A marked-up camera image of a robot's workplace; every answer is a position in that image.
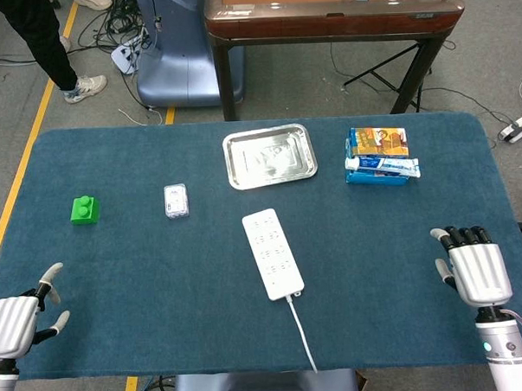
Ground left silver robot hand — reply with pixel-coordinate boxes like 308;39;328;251
0;261;73;359

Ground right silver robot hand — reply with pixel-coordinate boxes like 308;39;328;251
429;222;514;312

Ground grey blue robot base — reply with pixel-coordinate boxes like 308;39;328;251
133;0;248;110

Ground white floor power strip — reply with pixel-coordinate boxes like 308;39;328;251
499;113;522;144

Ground white power strip with plugs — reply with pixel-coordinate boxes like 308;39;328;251
109;27;151;76

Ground green toy building block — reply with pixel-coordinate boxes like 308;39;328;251
68;194;102;227

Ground white blue toothpaste tube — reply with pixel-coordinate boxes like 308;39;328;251
344;154;422;183

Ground blue table cloth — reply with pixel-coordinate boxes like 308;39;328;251
0;108;522;385

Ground blue illustrated carton box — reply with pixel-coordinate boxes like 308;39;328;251
343;125;411;189

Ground small white plastic packet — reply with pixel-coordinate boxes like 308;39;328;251
163;183;190;221

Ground stainless steel tray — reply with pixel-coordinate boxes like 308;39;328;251
221;122;320;192

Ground grey blue robot chassis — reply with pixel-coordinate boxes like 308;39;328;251
171;366;360;391

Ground person in black clothes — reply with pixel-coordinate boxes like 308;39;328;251
0;0;110;107

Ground brown mahjong table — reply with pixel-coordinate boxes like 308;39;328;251
203;0;470;124

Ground white sneaker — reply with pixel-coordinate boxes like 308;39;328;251
73;0;113;12

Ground black floor cable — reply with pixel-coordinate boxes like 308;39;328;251
330;35;514;135

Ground white power cable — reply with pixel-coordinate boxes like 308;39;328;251
286;294;319;375

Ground thin white floor cable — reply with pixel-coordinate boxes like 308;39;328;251
118;105;164;127

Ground grey floor cable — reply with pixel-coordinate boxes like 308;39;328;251
0;54;38;67

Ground tangled black cable bundle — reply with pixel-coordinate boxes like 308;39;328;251
76;0;160;57

